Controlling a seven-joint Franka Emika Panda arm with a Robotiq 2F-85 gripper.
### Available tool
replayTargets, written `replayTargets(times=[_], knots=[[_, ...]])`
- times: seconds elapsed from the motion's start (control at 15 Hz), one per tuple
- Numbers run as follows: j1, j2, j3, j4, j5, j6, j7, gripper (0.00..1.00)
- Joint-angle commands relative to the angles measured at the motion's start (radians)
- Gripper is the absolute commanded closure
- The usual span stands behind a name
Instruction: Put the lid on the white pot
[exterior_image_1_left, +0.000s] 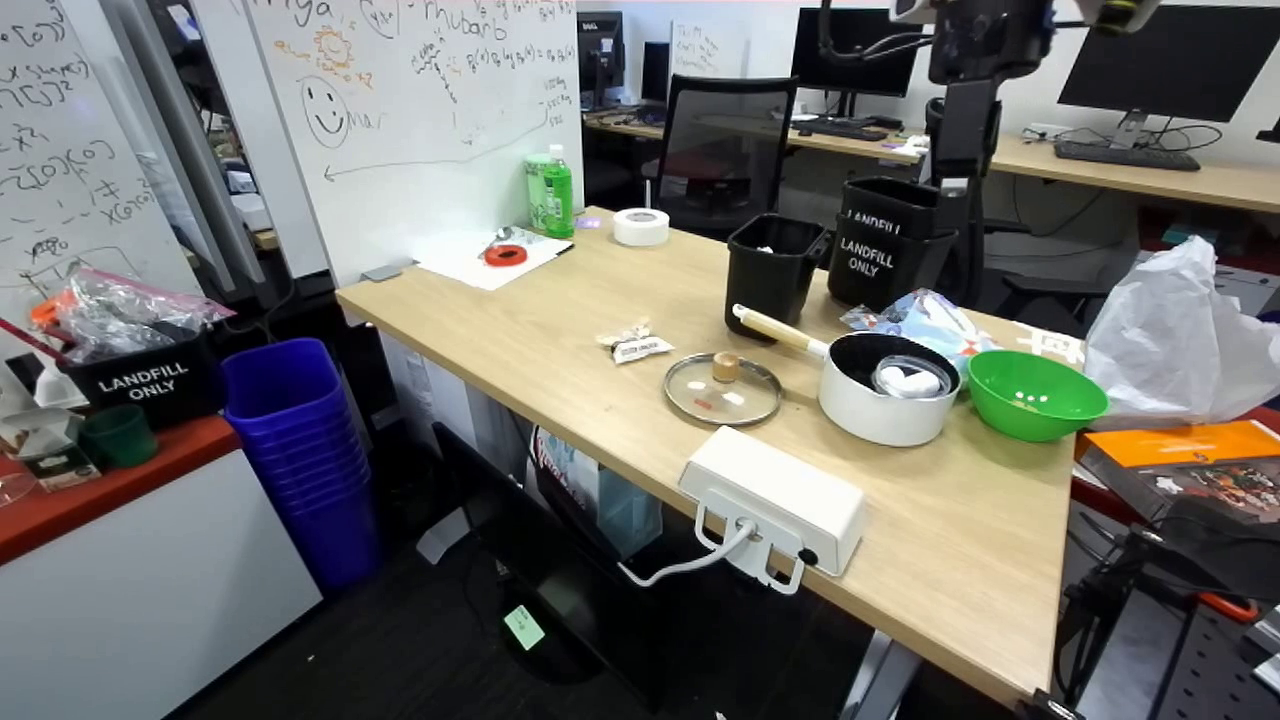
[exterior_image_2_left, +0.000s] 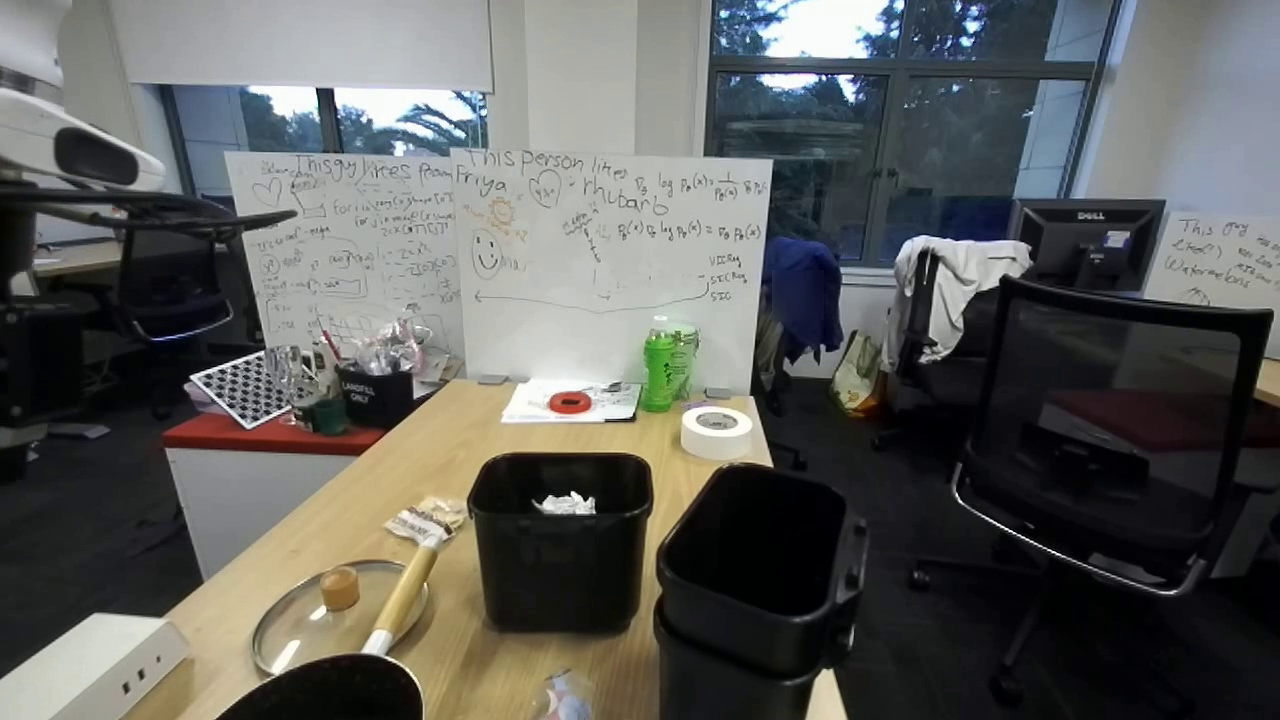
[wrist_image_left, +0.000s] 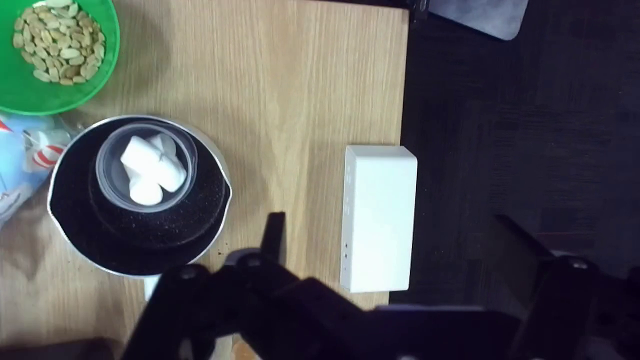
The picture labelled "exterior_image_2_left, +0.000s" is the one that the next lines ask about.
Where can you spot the whiteboard with dense writing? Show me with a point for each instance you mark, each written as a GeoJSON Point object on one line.
{"type": "Point", "coordinates": [347, 253]}

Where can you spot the blue jacket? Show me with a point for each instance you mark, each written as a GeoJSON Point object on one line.
{"type": "Point", "coordinates": [802, 295]}

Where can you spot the white cloth on chair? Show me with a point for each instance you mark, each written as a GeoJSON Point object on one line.
{"type": "Point", "coordinates": [950, 284]}

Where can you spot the black white checkerboard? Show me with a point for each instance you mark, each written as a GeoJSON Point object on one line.
{"type": "Point", "coordinates": [242, 391]}

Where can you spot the white window blind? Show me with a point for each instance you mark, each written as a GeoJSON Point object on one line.
{"type": "Point", "coordinates": [305, 47]}

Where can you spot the red tape roll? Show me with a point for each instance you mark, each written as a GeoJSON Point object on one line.
{"type": "Point", "coordinates": [569, 400]}

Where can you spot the black mesh office chair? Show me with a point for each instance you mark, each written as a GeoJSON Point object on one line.
{"type": "Point", "coordinates": [1121, 400]}

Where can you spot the black bin holding white paper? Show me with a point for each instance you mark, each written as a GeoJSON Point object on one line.
{"type": "Point", "coordinates": [560, 575]}

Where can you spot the white cabinet with red top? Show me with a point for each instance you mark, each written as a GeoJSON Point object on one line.
{"type": "Point", "coordinates": [252, 503]}

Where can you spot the empty black plastic bin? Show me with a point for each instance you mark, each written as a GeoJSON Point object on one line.
{"type": "Point", "coordinates": [760, 585]}
{"type": "Point", "coordinates": [721, 687]}

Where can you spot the white power box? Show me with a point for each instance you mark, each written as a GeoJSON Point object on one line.
{"type": "Point", "coordinates": [82, 666]}

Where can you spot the crumpled white paper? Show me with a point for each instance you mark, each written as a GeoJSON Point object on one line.
{"type": "Point", "coordinates": [565, 504]}

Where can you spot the white plate with red item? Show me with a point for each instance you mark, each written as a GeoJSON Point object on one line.
{"type": "Point", "coordinates": [525, 405]}

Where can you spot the crumpled clear plastic bags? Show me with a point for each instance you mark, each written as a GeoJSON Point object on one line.
{"type": "Point", "coordinates": [387, 345]}

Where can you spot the white tape roll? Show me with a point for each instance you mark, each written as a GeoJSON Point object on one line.
{"type": "Point", "coordinates": [718, 434]}

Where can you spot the large whiteboard with smiley drawing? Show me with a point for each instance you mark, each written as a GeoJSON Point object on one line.
{"type": "Point", "coordinates": [601, 307]}

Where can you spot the clear plastic bag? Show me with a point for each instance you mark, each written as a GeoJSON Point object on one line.
{"type": "Point", "coordinates": [565, 699]}

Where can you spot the black chair holding cloth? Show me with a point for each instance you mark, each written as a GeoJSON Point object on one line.
{"type": "Point", "coordinates": [982, 343]}

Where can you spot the small black computer monitor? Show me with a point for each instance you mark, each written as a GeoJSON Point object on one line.
{"type": "Point", "coordinates": [1084, 241]}

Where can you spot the dark green cup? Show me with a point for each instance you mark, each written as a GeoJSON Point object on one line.
{"type": "Point", "coordinates": [329, 413]}

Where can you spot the whiteboard behind small monitor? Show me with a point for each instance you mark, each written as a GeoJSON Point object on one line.
{"type": "Point", "coordinates": [1220, 261]}

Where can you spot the yellowish bag on floor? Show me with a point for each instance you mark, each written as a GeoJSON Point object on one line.
{"type": "Point", "coordinates": [859, 378]}

